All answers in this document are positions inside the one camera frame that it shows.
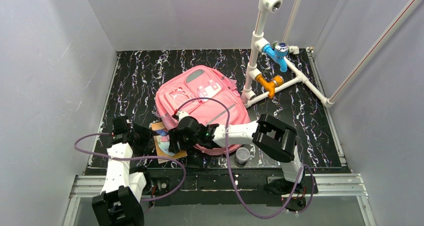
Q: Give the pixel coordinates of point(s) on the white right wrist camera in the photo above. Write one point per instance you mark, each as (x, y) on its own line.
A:
(179, 115)

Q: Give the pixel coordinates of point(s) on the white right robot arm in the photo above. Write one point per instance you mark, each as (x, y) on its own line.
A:
(275, 138)

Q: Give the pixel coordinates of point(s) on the pink student backpack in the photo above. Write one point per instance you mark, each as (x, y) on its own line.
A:
(205, 94)

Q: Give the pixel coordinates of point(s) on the white PVC pipe frame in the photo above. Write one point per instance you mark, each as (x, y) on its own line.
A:
(253, 91)

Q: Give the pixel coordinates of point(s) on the orange pipe fitting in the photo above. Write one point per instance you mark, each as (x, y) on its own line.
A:
(270, 86)

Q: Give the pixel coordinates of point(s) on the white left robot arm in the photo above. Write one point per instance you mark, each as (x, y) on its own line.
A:
(120, 196)

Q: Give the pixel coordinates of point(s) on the orange picture book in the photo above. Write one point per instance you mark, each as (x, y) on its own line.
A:
(162, 142)

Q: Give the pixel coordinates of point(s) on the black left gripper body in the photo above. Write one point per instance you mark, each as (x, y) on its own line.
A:
(142, 137)

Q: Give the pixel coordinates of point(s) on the white wall conduit pipe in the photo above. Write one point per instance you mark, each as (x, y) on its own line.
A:
(393, 27)

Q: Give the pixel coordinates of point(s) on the blue pipe valve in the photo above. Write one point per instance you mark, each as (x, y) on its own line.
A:
(278, 53)

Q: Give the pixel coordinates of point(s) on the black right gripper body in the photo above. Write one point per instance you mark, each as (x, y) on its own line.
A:
(175, 137)

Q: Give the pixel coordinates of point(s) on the aluminium frame rail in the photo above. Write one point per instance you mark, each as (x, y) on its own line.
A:
(329, 184)

